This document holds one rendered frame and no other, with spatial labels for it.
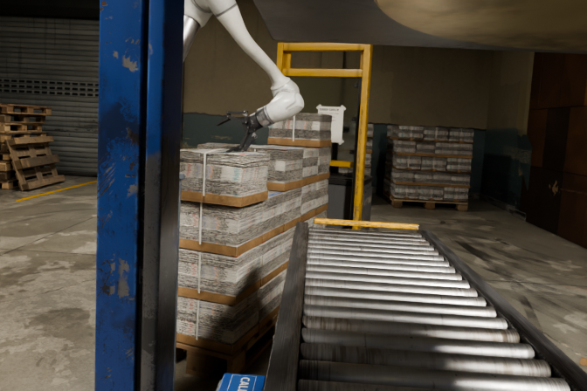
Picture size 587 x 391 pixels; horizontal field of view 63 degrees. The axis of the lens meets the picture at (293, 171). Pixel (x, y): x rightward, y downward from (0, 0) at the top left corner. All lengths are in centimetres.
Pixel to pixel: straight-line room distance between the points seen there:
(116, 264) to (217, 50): 891
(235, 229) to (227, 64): 739
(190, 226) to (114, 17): 173
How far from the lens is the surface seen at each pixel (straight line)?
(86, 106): 1014
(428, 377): 90
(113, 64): 61
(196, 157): 219
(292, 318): 104
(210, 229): 222
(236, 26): 203
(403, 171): 764
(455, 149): 782
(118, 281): 63
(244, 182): 212
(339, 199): 389
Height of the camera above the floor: 120
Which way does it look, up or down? 5 degrees down
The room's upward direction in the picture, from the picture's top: 3 degrees clockwise
